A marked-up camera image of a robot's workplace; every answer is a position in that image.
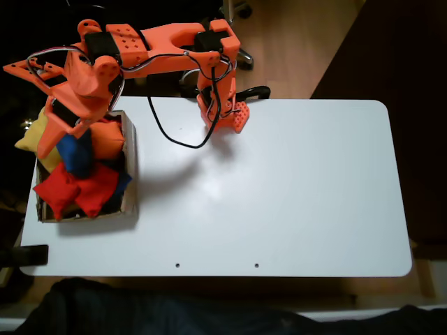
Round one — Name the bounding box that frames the yellow bean bag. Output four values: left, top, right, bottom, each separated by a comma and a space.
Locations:
14, 107, 64, 174

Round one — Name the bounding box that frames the orange bean bag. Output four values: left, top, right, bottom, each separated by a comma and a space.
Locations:
96, 118, 124, 141
90, 135, 126, 162

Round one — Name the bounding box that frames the metal office chair base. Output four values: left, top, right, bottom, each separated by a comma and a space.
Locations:
221, 0, 255, 70

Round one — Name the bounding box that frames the person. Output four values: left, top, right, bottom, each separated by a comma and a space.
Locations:
13, 277, 447, 335

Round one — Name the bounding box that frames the blue bean bag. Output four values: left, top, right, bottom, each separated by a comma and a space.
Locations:
55, 128, 94, 179
110, 169, 133, 196

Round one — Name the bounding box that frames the brown cardboard box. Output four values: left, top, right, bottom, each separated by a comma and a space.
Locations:
36, 110, 139, 224

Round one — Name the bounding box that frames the light wooden post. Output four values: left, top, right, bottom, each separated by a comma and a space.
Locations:
411, 239, 437, 302

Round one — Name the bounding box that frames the orange gripper camera mount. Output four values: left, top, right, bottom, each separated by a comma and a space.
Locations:
2, 57, 73, 97

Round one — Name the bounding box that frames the black clamp block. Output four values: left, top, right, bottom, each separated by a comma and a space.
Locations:
0, 244, 49, 269

